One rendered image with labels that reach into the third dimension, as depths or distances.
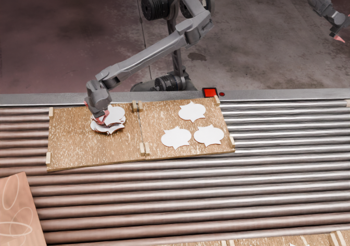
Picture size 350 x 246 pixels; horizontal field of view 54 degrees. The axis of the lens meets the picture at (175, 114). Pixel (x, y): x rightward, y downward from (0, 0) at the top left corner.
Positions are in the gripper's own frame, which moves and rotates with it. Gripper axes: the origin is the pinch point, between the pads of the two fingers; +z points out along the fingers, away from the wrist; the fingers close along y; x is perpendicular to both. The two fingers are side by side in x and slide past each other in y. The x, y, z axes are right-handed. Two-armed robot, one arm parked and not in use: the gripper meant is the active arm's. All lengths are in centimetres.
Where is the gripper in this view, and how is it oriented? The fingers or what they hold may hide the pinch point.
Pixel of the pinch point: (98, 117)
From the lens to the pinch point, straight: 157.3
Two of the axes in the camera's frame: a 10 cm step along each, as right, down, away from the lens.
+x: 8.2, -3.8, 4.3
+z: -0.7, 6.7, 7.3
